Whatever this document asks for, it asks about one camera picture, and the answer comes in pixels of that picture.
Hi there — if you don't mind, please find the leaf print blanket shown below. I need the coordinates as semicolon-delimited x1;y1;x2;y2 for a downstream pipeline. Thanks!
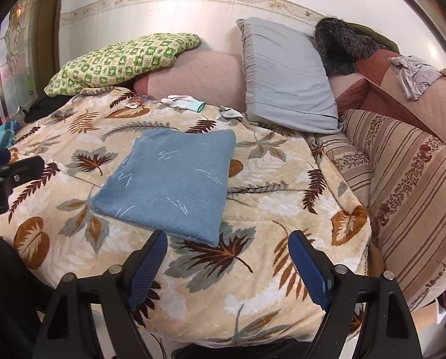
0;86;373;348

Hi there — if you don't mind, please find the dark wooden frame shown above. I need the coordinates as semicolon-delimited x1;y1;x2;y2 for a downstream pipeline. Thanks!
372;0;446;70

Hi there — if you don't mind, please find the striped floral sofa cloth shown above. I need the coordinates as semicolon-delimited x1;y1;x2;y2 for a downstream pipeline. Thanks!
313;108;446;313

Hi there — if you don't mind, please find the pink quilted cushion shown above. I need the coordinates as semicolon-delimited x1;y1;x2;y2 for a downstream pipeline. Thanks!
133;50;248;113

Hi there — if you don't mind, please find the grey pillow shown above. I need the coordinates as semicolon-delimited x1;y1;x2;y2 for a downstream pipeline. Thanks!
237;17;344;135

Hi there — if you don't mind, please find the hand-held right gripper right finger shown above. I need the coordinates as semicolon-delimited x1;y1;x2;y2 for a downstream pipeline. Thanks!
288;230;421;359

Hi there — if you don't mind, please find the black furry cloth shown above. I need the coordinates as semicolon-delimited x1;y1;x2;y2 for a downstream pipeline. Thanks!
314;17;386;76

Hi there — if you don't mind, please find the thin dark cable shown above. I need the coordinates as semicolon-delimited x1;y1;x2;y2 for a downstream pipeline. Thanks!
148;333;168;359

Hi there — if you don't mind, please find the cardboard box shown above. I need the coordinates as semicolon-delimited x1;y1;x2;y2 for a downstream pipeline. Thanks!
406;299;446;330

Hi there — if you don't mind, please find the blue striped cloth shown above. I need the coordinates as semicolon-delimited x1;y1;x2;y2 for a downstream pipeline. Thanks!
0;120;22;155

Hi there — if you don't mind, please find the wooden stained glass door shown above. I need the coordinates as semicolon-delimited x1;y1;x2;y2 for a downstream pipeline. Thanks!
0;0;68;120

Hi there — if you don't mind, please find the pink quilted sofa cover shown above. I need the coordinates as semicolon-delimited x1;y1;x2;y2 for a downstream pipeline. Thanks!
328;47;446;146

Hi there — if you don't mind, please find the person's right leg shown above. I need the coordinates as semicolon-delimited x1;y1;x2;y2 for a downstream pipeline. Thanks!
171;338;321;359

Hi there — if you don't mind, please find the grey garment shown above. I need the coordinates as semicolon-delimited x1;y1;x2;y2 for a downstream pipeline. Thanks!
388;55;444;100

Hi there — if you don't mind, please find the blue knit sweater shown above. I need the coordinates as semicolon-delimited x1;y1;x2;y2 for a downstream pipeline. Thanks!
91;129;237;248

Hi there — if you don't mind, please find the person's left leg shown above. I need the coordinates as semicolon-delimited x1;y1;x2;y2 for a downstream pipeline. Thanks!
0;232;59;359

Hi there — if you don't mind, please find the white sock with teal cuff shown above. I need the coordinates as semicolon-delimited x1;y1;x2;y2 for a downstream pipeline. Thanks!
160;95;206;113

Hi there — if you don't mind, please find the person's leg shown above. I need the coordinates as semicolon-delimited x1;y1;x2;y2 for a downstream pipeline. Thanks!
0;232;59;359
171;338;321;359

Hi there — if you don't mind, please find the dark cloth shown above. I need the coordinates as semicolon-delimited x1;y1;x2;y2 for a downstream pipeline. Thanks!
23;95;76;123

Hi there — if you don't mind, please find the olive green cloth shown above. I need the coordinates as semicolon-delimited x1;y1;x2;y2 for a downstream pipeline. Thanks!
348;22;401;51

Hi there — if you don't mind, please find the green patterned pillow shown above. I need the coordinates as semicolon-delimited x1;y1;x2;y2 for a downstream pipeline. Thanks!
44;33;202;98

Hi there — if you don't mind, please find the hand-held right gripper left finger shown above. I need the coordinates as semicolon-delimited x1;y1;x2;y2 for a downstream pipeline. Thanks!
32;230;168;359

